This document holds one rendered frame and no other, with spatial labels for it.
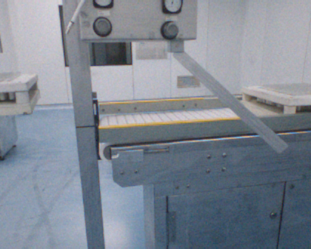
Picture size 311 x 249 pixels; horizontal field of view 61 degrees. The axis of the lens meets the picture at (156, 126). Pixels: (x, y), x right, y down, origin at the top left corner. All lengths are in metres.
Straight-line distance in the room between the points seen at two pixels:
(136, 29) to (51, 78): 5.42
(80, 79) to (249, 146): 0.51
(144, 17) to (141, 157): 0.29
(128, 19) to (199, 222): 0.55
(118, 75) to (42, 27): 1.70
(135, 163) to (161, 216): 0.19
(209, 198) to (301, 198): 0.29
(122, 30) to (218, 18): 5.95
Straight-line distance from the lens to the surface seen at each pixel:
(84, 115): 0.86
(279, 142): 0.58
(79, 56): 0.84
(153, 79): 5.97
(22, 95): 0.66
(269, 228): 0.91
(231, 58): 6.57
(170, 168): 0.63
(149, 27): 0.53
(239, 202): 0.81
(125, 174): 0.61
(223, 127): 0.63
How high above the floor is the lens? 1.13
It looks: 16 degrees down
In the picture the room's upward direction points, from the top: 1 degrees counter-clockwise
